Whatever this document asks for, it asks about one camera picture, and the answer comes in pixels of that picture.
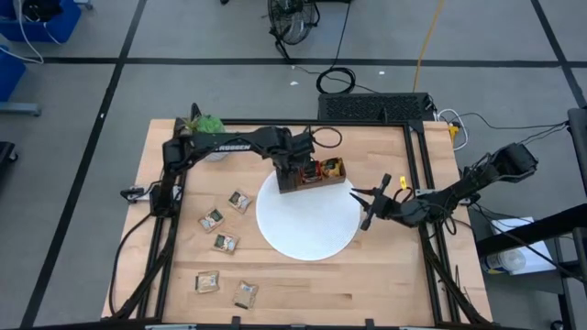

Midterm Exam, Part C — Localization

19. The thick yellow hanging cable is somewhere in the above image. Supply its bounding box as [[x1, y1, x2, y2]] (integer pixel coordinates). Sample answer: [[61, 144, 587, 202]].
[[411, 0, 445, 93]]

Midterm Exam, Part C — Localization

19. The brown vanilla caramel tea packet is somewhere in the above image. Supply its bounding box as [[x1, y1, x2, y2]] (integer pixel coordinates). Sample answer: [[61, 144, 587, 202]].
[[198, 208, 226, 233], [228, 190, 253, 215], [213, 232, 240, 255]]

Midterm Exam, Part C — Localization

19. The black metal stand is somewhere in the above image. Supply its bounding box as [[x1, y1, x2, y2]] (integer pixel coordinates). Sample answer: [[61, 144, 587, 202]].
[[474, 107, 587, 330]]

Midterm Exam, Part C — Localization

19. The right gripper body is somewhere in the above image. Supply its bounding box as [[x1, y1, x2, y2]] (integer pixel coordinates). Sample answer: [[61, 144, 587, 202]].
[[360, 173, 423, 230]]

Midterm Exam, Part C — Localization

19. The red strawberry tea packet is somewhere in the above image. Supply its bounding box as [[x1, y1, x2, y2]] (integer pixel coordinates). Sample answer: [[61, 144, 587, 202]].
[[300, 159, 322, 182]]

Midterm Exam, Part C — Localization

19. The orange mango tea packet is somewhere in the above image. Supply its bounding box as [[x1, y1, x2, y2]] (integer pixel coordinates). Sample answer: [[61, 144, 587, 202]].
[[319, 158, 345, 179]]

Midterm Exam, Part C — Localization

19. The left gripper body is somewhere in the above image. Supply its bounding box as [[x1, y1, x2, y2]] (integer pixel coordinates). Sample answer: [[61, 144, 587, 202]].
[[270, 127, 316, 184]]

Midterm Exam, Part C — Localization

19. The white container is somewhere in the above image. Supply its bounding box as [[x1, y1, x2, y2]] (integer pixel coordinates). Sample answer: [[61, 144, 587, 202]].
[[481, 215, 557, 276]]

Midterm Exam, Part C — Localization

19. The wooden compartment tea box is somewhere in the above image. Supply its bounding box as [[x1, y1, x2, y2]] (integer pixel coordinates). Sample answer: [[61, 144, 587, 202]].
[[276, 157, 348, 194]]

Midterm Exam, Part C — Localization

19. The grey metal foot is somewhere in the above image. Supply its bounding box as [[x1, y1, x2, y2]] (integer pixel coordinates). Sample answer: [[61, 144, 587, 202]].
[[0, 101, 43, 118]]

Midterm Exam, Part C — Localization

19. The blue plastic bin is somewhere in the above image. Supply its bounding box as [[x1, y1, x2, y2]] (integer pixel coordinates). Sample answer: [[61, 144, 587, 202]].
[[0, 45, 28, 103]]

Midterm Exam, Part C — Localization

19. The black floor fan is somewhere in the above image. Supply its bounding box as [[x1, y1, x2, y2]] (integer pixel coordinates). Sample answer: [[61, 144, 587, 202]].
[[267, 0, 321, 61]]

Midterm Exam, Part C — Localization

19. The pale beige tea packet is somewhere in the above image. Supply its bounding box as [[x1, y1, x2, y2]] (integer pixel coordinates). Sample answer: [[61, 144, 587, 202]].
[[194, 269, 221, 294], [232, 280, 260, 311]]

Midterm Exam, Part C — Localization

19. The blue bin with black items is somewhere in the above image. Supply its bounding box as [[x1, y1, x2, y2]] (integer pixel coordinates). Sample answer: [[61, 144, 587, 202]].
[[0, 0, 83, 43]]

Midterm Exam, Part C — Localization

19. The white round placemat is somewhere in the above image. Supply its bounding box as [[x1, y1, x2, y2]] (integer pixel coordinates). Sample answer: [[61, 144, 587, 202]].
[[255, 176, 362, 262]]

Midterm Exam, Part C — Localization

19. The white cable loop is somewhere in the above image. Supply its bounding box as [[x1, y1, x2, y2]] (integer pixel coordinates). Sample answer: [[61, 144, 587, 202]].
[[435, 108, 470, 152]]

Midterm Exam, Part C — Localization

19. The black perforated computer case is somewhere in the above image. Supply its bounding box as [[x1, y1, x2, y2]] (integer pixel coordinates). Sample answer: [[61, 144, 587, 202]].
[[317, 93, 436, 124]]

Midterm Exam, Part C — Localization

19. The succulent in triangle-pattern pot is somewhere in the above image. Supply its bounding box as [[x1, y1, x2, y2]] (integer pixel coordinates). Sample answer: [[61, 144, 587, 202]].
[[181, 114, 230, 162]]

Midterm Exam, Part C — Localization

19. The black coiled floor cable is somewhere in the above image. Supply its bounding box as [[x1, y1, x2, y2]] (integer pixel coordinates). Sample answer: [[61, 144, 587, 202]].
[[314, 0, 368, 96]]

